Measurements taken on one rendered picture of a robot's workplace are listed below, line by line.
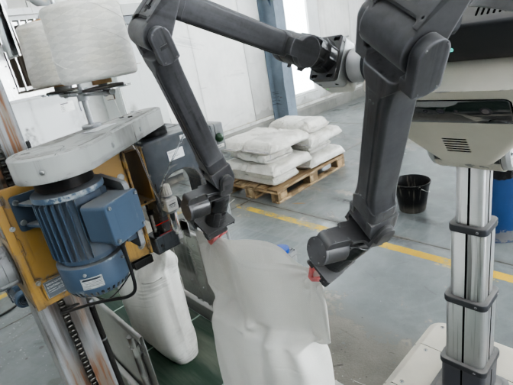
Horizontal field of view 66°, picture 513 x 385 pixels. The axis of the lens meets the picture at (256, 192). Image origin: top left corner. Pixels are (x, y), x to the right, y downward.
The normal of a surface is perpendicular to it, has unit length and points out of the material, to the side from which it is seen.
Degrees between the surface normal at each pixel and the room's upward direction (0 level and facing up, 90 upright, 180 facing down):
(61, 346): 90
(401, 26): 52
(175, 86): 106
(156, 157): 90
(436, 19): 120
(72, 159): 90
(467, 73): 40
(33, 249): 90
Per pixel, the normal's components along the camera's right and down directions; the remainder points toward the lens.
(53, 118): 0.69, 0.15
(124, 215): 0.92, -0.02
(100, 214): -0.37, 0.39
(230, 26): 0.58, 0.48
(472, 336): -0.71, 0.36
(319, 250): -0.85, 0.11
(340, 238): 0.22, -0.70
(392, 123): 0.39, 0.71
